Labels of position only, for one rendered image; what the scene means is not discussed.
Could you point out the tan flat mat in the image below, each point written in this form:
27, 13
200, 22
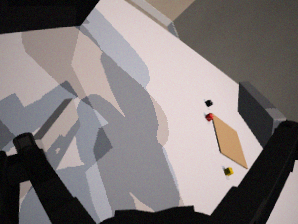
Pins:
228, 142

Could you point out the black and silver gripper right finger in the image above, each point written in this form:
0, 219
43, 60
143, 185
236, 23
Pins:
253, 200

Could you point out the yellow die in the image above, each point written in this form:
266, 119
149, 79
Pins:
228, 171

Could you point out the black die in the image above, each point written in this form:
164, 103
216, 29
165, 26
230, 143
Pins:
208, 103

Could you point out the red die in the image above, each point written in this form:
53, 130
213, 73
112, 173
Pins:
209, 117

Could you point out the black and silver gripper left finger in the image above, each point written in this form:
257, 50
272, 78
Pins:
36, 160

